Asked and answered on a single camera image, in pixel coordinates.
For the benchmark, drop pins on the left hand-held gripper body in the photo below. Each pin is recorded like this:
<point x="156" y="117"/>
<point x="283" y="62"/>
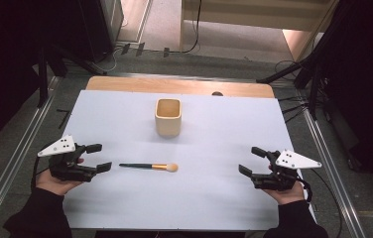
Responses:
<point x="62" y="167"/>

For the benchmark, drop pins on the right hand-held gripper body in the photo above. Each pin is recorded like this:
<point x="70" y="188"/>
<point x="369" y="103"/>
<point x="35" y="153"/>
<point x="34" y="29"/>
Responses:
<point x="282" y="173"/>

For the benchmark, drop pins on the beige square cup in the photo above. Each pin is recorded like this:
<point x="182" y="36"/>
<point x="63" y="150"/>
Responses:
<point x="168" y="127"/>

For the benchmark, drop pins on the person's left hand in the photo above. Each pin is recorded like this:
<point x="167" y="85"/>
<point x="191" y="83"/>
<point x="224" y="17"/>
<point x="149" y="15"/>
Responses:
<point x="54" y="185"/>

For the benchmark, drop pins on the person's right hand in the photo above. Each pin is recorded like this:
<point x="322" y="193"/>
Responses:
<point x="287" y="195"/>

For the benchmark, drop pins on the white board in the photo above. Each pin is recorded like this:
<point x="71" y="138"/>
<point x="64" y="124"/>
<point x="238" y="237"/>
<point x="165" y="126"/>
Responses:
<point x="191" y="198"/>

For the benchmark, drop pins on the black metal stand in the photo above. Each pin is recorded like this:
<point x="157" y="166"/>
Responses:
<point x="313" y="89"/>
<point x="43" y="79"/>

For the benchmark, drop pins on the wooden table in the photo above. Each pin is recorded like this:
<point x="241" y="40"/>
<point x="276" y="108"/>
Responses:
<point x="174" y="86"/>

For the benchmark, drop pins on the dark cabinet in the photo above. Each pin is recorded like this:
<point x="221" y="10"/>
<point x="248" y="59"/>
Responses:
<point x="92" y="29"/>

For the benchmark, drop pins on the light wooden furniture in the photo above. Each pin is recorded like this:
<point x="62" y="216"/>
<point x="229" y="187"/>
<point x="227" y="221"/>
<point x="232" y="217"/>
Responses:
<point x="257" y="15"/>

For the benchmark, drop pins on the aluminium rail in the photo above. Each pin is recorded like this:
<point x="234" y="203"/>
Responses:
<point x="19" y="148"/>
<point x="336" y="178"/>

